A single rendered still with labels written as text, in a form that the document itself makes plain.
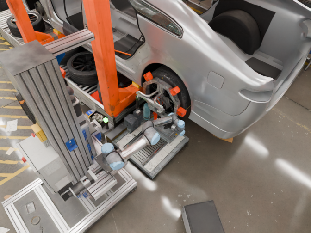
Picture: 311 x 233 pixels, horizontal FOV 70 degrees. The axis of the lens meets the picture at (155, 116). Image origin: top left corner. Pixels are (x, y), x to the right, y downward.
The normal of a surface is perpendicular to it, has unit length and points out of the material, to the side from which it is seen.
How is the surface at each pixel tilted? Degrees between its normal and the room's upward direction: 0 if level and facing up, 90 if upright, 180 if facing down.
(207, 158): 0
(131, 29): 50
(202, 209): 0
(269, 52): 90
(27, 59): 0
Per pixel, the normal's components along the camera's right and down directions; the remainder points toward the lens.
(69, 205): 0.05, -0.63
